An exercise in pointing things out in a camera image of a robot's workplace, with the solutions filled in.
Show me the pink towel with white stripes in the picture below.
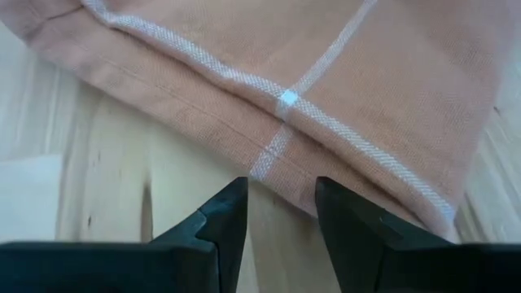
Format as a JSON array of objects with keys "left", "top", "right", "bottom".
[{"left": 0, "top": 0, "right": 521, "bottom": 243}]

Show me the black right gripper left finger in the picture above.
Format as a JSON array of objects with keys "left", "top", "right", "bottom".
[{"left": 0, "top": 177, "right": 249, "bottom": 293}]

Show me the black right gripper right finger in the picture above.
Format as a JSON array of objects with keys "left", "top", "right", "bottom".
[{"left": 315, "top": 176, "right": 521, "bottom": 293}]

